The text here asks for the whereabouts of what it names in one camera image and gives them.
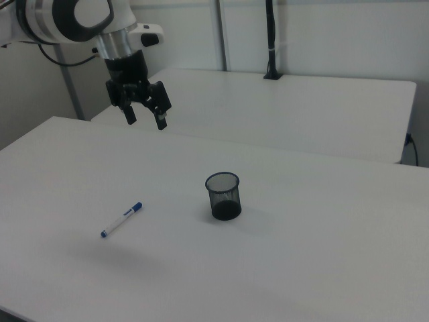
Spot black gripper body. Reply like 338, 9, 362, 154
103, 50, 154, 103

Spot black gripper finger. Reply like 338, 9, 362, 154
147, 80, 173, 131
105, 80, 137, 126

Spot white marker with blue cap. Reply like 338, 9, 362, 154
100, 201, 144, 239

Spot white side table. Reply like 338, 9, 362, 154
90, 68, 418, 166

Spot black mesh pen cup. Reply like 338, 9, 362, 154
204, 171, 243, 223

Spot black pole stand with base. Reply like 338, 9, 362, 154
262, 0, 284, 81

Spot grey partition frame post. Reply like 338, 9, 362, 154
213, 0, 233, 72
54, 43, 85, 121

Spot black cable on robot arm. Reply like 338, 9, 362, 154
37, 43, 100, 67

